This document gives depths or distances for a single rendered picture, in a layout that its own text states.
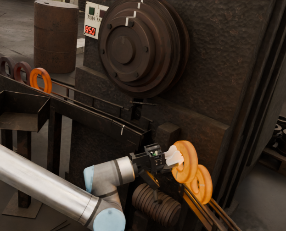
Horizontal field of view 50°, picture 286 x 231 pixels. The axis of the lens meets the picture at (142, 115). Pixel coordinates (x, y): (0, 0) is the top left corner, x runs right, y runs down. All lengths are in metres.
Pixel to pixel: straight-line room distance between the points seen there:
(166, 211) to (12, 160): 0.73
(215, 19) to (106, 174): 0.79
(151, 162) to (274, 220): 1.56
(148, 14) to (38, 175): 0.79
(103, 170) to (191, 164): 0.30
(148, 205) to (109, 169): 0.45
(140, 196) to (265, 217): 1.24
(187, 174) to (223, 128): 0.37
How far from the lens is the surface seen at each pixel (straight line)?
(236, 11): 1.36
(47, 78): 1.97
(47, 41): 4.28
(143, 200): 1.44
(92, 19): 1.77
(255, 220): 2.40
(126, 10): 1.40
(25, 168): 0.93
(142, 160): 1.06
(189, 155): 1.08
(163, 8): 1.33
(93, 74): 1.77
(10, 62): 2.27
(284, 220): 2.53
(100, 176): 1.03
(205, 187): 1.20
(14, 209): 2.10
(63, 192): 0.91
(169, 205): 1.41
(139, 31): 1.29
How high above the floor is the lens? 1.43
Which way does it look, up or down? 25 degrees down
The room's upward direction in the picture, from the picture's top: 10 degrees clockwise
